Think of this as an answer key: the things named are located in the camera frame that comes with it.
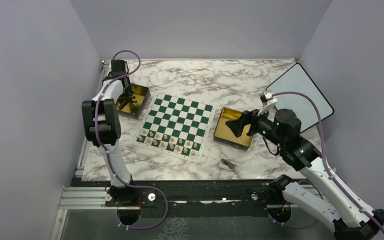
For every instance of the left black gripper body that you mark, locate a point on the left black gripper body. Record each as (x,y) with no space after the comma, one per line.
(128,90)

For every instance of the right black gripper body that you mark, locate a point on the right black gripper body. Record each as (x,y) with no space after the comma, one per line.
(261,124)

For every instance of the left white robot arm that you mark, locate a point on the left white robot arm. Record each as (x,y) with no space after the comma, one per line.
(102,128)

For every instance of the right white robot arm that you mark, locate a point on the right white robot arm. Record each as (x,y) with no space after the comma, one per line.
(345,214)

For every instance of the gold tin with dark pieces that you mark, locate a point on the gold tin with dark pieces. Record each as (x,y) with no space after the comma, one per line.
(133,106)

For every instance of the light wooden chess pieces row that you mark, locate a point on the light wooden chess pieces row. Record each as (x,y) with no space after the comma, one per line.
(169,144)

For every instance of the white tablet whiteboard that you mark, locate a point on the white tablet whiteboard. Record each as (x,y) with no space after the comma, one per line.
(296,79)

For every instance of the small wooden piece on table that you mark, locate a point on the small wooden piece on table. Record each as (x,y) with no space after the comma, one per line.
(227,165)

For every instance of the green and white chessboard mat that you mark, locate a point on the green and white chessboard mat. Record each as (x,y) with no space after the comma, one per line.
(180,117)

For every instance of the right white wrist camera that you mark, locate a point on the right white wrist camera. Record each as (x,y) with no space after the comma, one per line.
(268,101)

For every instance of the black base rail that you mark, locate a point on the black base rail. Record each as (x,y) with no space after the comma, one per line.
(188,198)

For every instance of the aluminium frame rail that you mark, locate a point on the aluminium frame rail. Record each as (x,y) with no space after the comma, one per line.
(83,196)

